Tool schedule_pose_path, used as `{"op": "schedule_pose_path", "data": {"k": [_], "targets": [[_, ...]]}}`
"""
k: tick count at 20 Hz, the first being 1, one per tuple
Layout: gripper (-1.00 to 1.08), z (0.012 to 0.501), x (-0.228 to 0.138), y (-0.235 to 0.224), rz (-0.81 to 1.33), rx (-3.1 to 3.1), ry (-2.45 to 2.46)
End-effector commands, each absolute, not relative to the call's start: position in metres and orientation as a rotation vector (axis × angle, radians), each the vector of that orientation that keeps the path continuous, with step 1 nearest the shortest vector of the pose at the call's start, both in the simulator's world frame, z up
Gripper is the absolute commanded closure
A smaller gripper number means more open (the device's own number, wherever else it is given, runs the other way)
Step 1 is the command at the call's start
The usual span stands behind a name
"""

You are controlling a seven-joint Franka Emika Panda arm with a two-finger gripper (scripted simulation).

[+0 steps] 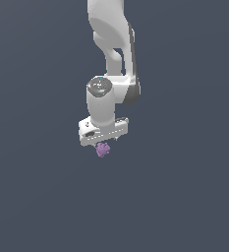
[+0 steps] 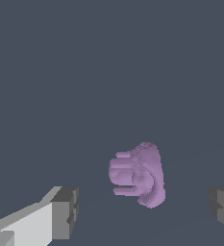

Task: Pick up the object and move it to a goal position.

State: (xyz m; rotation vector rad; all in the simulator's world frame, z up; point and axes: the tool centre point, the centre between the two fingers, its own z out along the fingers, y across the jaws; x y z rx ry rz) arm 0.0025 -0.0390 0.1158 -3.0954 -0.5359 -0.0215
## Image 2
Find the purple lumpy object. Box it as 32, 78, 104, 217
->
108, 141, 166, 209

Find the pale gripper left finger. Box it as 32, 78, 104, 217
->
0, 185, 80, 246

